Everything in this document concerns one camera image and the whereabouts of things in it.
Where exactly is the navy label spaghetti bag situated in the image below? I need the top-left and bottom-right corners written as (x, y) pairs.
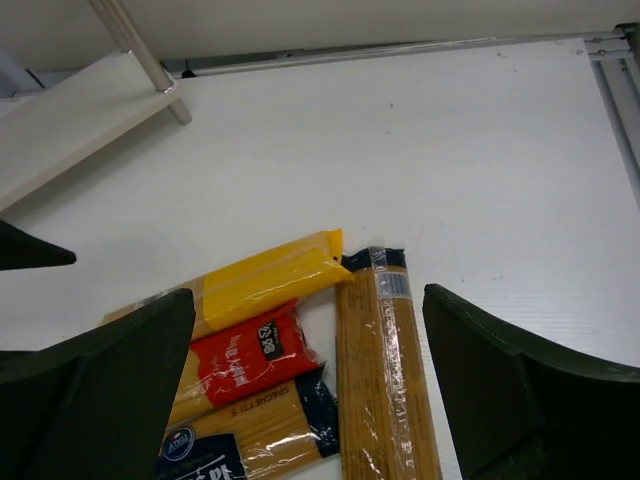
top-left (154, 368), bottom-right (339, 479)

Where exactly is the yellow spaghetti bag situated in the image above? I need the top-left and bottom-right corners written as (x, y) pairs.
top-left (98, 228), bottom-right (354, 339)

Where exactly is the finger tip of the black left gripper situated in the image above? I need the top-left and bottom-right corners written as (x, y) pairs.
top-left (0, 221), bottom-right (77, 271)

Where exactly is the red spaghetti bag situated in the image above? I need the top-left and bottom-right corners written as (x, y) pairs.
top-left (168, 300), bottom-right (322, 426)

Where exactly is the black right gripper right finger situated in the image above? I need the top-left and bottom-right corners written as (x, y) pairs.
top-left (422, 284), bottom-right (639, 479)

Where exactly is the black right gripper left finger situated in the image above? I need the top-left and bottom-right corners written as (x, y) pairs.
top-left (1, 288), bottom-right (195, 479)

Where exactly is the aluminium frame rail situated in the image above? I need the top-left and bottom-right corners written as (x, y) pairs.
top-left (161, 23), bottom-right (639, 196)

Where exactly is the clear navy-end spaghetti bag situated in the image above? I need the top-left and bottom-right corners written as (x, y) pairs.
top-left (336, 246), bottom-right (442, 479)

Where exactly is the white two-tier shelf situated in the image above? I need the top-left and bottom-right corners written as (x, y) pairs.
top-left (1, 1), bottom-right (192, 208)

